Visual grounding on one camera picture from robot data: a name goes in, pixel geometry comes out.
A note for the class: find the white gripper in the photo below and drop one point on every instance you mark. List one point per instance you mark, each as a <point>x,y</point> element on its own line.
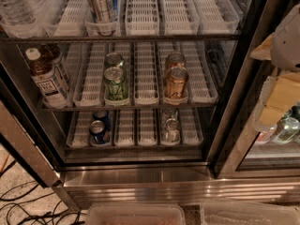
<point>288,44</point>

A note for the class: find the green soda can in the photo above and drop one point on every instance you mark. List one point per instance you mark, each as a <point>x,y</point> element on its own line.
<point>114,59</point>
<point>115,84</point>

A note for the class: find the front orange soda can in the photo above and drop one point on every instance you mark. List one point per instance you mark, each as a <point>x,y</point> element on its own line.
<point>176,82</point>

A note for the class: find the orange soda can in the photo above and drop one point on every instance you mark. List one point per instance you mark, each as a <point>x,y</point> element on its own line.
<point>174,59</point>
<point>176,82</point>

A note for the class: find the rear orange soda can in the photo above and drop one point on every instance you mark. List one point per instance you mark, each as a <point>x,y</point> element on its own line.
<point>174,59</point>

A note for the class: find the rear silver can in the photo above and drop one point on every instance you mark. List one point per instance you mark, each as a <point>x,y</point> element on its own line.
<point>169,113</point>

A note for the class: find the silver can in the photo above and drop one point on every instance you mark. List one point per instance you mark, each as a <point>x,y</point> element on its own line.
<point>169,113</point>
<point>171,132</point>

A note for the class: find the front silver can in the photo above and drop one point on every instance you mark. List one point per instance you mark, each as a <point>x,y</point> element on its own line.
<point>171,132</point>

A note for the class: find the rear blue soda can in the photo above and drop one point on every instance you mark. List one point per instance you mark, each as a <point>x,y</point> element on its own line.
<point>104,117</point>

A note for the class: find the blue soda can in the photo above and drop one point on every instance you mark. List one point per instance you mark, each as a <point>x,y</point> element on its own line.
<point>98,132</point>
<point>104,117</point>

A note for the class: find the tall slim can top shelf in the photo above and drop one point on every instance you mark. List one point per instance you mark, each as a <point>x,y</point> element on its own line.
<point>103,11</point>

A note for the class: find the front blue soda can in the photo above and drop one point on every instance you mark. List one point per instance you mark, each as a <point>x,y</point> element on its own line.
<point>98,132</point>

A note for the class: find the cans behind right glass door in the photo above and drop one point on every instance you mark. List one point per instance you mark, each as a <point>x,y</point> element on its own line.
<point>280,133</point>

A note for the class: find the clear plastic bin right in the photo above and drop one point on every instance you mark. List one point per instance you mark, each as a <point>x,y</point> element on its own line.
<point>247,213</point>

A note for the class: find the clear plastic bin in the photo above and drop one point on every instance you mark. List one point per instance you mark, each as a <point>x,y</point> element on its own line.
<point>135,214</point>
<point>247,213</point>

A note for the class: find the rear tea bottle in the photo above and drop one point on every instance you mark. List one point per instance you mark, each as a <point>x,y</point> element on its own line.
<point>53,54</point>

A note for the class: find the front tea bottle white cap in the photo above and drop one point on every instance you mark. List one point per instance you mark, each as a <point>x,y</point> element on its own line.
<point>47,79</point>

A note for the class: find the clear plastic bin left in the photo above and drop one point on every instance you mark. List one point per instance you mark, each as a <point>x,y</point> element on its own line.
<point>135,214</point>

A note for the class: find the clear water bottle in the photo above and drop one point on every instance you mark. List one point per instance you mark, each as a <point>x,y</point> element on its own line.
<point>16,12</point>

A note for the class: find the steel fridge frame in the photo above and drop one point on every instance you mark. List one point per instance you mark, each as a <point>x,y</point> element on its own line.
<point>216,156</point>

